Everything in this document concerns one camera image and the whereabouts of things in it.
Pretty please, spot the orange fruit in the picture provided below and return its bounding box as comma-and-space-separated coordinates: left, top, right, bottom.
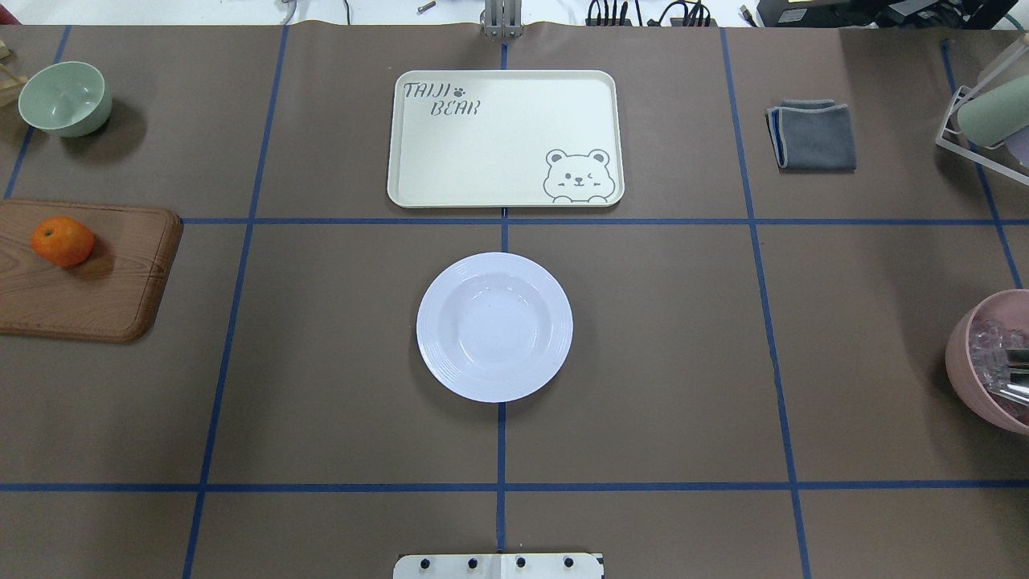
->
30, 216, 96, 268

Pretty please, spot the cream bear serving tray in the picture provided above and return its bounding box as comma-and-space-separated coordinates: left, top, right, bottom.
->
387, 70, 625, 208

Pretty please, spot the white round plate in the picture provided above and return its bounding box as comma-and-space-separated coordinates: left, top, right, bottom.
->
416, 252, 576, 404

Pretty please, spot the folded grey cloth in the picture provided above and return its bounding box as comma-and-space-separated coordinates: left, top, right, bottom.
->
765, 99, 857, 172

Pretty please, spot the wooden cutting board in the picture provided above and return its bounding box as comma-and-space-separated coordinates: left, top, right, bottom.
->
1, 200, 183, 343

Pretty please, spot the ice cubes pile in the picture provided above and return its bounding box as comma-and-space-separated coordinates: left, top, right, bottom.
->
968, 319, 1028, 388

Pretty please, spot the green bowl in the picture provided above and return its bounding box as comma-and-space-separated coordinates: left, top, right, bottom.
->
17, 61, 113, 138

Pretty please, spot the pink bowl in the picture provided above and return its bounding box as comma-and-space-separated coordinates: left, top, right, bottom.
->
945, 289, 1028, 436

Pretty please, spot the sage green cup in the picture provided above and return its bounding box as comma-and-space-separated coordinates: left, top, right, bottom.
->
957, 76, 1028, 146

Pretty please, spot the metal scoop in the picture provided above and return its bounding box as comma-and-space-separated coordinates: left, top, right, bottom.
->
986, 347, 1028, 406

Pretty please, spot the purple cup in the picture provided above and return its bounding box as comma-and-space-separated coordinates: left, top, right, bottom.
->
1004, 126, 1029, 168

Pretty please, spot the aluminium frame post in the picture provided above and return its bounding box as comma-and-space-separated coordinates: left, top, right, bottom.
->
481, 0, 524, 40

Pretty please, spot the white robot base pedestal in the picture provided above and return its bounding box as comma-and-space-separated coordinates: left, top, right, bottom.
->
392, 552, 605, 578

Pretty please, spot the white wire cup rack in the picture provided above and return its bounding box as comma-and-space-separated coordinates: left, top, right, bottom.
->
936, 31, 1028, 186

